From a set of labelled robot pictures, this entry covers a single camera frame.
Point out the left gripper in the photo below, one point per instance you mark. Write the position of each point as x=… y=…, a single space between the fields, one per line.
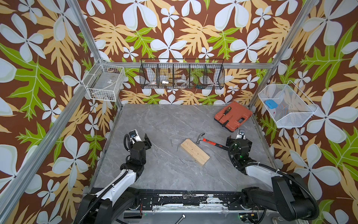
x=147 y=143

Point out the red black claw hammer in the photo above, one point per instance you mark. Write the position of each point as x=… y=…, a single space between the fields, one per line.
x=201 y=138

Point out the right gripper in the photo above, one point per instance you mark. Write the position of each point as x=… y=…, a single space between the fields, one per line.
x=231 y=141

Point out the white wire basket left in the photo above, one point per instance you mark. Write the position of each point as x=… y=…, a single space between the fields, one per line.
x=103 y=81

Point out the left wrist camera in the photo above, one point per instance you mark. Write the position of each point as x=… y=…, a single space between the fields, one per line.
x=134 y=136

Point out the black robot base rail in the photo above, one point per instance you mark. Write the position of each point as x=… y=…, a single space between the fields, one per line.
x=149 y=200

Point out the aluminium frame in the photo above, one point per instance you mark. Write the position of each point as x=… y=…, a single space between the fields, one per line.
x=48 y=48

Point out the black wire basket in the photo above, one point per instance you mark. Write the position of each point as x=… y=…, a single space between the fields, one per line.
x=172 y=73

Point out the wooden block with nails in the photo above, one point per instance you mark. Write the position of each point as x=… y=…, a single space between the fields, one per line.
x=195 y=152

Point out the yellow black screwdriver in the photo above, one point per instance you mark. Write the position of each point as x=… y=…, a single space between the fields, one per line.
x=227 y=111

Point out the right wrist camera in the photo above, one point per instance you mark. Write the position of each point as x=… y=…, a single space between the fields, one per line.
x=241 y=134

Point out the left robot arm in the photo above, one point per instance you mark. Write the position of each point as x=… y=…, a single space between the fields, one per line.
x=104 y=206

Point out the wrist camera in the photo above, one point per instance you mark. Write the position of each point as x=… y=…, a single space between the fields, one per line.
x=241 y=134
x=134 y=136

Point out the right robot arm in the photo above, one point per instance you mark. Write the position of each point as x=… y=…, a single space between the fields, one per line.
x=288 y=194

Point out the blue object in basket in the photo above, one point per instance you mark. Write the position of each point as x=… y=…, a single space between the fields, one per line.
x=271 y=104

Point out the white mesh basket right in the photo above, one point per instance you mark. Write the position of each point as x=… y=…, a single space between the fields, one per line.
x=294 y=109

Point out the red plastic tool case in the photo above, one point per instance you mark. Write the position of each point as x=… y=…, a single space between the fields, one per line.
x=235 y=118

